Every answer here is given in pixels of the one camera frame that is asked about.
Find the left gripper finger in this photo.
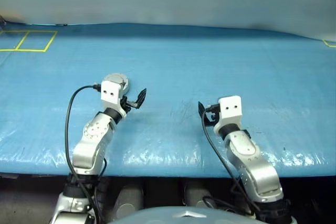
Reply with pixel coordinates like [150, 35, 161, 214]
[130, 88, 148, 110]

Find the blue plastic table cover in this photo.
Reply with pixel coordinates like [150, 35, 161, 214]
[0, 22, 336, 178]

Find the blue-grey robot torso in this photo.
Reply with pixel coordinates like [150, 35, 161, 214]
[110, 206, 261, 224]

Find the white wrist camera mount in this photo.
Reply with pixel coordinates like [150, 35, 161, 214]
[100, 80, 122, 104]
[214, 95, 243, 133]

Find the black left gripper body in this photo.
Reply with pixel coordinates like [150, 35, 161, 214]
[119, 95, 132, 112]

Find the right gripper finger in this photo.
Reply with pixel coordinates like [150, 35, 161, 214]
[197, 101, 211, 126]

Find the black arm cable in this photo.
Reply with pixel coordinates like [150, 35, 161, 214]
[201, 111, 261, 216]
[64, 84, 102, 224]

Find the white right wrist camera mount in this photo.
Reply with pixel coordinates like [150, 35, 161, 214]
[214, 95, 243, 133]

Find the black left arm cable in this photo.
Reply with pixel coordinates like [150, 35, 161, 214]
[64, 84, 102, 224]

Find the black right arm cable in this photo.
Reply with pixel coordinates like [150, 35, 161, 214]
[201, 111, 261, 216]

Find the small grey round object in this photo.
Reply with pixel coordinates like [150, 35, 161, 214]
[102, 72, 131, 96]

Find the grey rounded cylinder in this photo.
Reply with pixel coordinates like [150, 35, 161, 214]
[183, 182, 211, 208]
[114, 183, 144, 219]

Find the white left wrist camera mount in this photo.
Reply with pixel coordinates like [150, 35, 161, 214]
[100, 80, 122, 104]

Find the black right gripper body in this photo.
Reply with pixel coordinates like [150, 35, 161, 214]
[206, 104, 222, 125]

